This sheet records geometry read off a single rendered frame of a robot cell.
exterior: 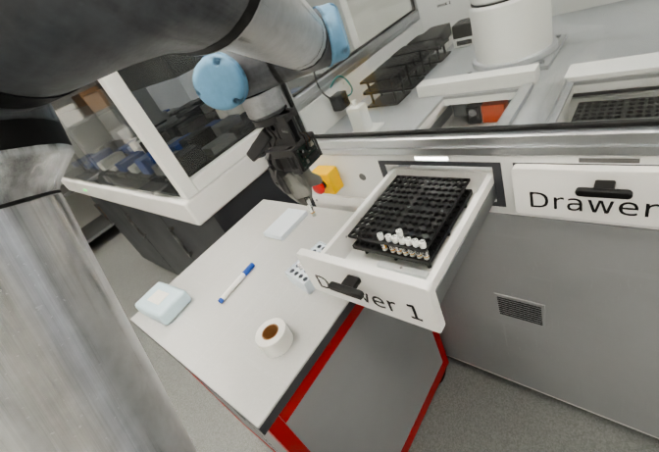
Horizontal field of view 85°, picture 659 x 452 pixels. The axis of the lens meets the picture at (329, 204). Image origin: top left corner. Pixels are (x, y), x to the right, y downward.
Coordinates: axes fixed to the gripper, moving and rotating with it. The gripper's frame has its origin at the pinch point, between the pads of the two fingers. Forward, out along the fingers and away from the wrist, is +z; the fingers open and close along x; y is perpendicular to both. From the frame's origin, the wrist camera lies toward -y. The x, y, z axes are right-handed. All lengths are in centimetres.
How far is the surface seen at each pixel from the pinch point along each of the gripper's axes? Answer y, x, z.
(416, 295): 29.9, -12.7, 7.6
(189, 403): -97, -37, 98
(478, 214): 32.1, 11.2, 10.7
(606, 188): 51, 15, 7
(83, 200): -395, 45, 60
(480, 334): 21, 22, 69
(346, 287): 18.1, -14.9, 6.9
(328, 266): 11.9, -11.6, 6.5
